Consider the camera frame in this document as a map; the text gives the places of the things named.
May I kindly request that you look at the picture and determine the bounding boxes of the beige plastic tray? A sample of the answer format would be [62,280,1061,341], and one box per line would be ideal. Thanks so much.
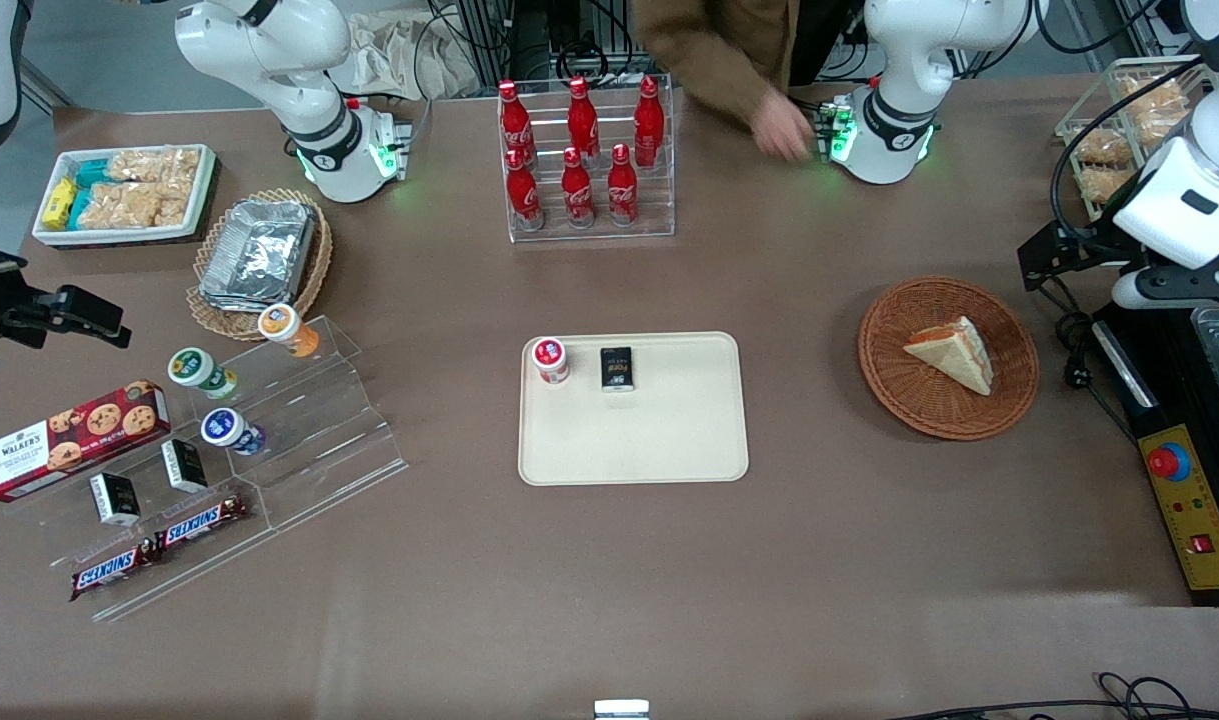
[517,331,750,487]

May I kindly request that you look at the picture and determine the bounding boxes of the bagged rice crackers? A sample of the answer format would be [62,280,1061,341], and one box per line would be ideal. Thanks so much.
[79,180,192,230]
[107,147,202,187]

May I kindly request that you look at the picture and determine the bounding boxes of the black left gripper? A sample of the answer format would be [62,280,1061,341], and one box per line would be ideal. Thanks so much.
[1017,220,1157,294]

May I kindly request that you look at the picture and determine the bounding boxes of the red emergency stop button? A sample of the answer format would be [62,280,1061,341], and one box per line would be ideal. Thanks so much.
[1146,441,1192,485]

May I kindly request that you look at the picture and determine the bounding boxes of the person's bare hand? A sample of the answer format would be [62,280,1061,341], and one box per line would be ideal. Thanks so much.
[749,88,817,163]

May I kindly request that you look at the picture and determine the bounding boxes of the light scalloped wicker basket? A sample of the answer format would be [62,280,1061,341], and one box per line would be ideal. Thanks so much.
[186,187,335,343]

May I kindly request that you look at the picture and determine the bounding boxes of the yellow control box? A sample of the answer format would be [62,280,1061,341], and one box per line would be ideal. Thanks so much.
[1137,424,1219,594]

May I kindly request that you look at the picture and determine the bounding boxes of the aluminium frame with cables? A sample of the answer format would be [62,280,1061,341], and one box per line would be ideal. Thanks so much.
[424,0,638,96]

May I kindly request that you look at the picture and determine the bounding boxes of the black cable with plug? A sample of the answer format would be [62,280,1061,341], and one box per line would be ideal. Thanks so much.
[1041,275,1142,446]

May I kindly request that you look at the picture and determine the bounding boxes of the red lid yogurt bottle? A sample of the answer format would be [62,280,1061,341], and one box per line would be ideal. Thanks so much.
[532,337,572,386]

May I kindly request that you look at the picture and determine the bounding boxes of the clear acrylic tiered stand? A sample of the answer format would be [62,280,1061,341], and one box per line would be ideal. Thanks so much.
[7,315,410,624]

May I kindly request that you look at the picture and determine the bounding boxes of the triangular sandwich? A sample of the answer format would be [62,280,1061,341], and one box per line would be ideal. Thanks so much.
[903,316,996,397]

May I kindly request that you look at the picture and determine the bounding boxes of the white rectangular snack bin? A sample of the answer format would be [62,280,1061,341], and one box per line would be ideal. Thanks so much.
[31,144,219,249]

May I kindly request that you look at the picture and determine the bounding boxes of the orange yogurt bottle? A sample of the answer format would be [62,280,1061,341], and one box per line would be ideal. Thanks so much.
[258,303,321,359]

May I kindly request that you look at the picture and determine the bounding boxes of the red Walkers cookie box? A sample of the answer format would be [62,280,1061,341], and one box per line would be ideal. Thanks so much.
[0,379,173,503]

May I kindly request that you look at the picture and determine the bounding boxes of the blue yogurt bottle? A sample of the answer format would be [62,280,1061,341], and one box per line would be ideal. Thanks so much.
[200,407,267,458]

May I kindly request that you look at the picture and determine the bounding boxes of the black floor cable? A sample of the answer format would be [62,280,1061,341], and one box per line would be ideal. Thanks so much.
[884,671,1219,720]

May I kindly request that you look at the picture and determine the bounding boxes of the Snickers bar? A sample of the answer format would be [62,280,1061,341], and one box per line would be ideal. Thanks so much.
[69,545,160,602]
[155,495,250,552]

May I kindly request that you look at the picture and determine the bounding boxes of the crumpled beige bag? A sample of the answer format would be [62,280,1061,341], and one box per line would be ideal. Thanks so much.
[331,8,482,101]

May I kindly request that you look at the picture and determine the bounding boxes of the stacked foil containers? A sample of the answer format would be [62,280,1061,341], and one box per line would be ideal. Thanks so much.
[198,199,318,312]

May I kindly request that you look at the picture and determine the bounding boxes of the red cola bottle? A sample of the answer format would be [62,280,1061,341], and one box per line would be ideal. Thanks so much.
[497,80,536,167]
[566,76,602,163]
[606,143,640,228]
[633,75,666,169]
[505,148,546,232]
[560,146,596,230]

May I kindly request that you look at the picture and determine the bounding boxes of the brown sleeved forearm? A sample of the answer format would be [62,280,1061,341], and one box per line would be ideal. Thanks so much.
[632,0,802,129]

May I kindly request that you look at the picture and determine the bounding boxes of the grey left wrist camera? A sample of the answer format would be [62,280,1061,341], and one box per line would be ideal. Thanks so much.
[1112,263,1219,311]

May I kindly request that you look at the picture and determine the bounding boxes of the clear acrylic bottle rack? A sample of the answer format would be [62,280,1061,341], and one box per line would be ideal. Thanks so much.
[496,72,677,244]

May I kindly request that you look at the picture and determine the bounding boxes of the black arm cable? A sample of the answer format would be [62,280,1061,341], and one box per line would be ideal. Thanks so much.
[1052,58,1215,236]

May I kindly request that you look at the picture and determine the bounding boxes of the round brown wicker basket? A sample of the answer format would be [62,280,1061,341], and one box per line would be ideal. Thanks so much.
[857,276,1040,442]

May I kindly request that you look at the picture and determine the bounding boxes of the yellow snack packet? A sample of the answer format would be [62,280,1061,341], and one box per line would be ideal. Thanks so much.
[42,177,78,230]

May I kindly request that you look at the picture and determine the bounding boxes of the black equipment base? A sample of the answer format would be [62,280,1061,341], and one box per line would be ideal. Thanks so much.
[1092,298,1219,608]

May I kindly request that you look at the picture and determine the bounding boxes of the bagged fried bread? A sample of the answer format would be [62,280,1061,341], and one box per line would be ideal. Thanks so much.
[1077,165,1138,208]
[1112,74,1198,153]
[1073,128,1136,168]

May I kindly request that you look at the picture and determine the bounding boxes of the green yogurt bottle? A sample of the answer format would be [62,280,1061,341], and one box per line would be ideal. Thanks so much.
[167,347,238,401]

